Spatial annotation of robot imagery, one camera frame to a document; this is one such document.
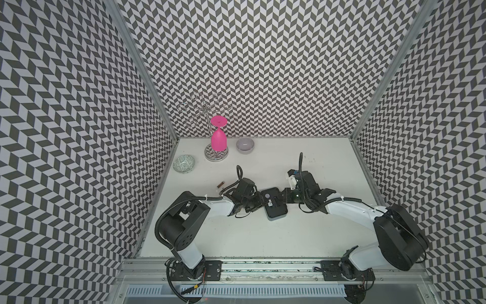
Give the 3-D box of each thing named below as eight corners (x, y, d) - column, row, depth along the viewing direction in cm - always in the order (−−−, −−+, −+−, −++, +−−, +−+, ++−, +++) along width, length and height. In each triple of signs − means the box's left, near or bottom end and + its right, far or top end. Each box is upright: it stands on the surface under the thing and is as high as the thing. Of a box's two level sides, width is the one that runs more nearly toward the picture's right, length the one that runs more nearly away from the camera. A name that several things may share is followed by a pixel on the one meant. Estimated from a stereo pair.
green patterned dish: (171, 170, 106) (168, 166, 102) (183, 157, 112) (180, 152, 109) (188, 177, 103) (186, 172, 100) (199, 163, 109) (197, 158, 106)
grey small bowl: (234, 152, 115) (233, 143, 109) (243, 143, 120) (243, 134, 114) (247, 159, 112) (247, 151, 106) (256, 150, 117) (256, 141, 111)
